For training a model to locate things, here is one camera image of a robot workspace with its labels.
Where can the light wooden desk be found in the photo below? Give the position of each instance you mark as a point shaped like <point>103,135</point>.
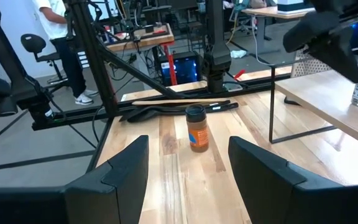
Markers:
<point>269,12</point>

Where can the orange label spice jar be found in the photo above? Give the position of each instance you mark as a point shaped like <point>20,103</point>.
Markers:
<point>197,137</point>

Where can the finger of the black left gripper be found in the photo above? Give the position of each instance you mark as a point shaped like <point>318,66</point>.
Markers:
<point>343,53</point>
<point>312,32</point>

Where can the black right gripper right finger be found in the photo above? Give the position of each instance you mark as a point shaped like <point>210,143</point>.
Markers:
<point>266,193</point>

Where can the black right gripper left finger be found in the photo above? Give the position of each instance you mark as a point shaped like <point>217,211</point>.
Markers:
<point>120,193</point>

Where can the red workbench leg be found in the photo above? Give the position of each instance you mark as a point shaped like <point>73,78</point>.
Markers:
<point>170,68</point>

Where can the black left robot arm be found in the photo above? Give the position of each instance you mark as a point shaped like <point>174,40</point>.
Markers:
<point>217,53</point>

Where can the black slotted turner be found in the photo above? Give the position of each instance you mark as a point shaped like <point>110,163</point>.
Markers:
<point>135,115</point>

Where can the black office chair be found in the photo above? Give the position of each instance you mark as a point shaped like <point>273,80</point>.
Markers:
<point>33,43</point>

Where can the wooden background workbench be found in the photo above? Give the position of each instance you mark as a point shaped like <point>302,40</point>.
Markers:
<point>154,39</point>

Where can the white rag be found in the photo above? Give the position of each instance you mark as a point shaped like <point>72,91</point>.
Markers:
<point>238,53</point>

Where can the metal box grater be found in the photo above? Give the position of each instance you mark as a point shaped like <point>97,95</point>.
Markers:
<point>309,67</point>

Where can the computer tower blue lights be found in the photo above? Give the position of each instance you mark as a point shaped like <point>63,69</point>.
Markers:
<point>183,70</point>

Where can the wooden shelf black metal legs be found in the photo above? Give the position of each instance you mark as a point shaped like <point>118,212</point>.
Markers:
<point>322,99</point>

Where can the black aluminium rig frame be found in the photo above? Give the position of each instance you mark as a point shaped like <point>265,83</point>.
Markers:
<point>93,62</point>

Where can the person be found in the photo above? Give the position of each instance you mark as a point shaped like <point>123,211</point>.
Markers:
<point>54,25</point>

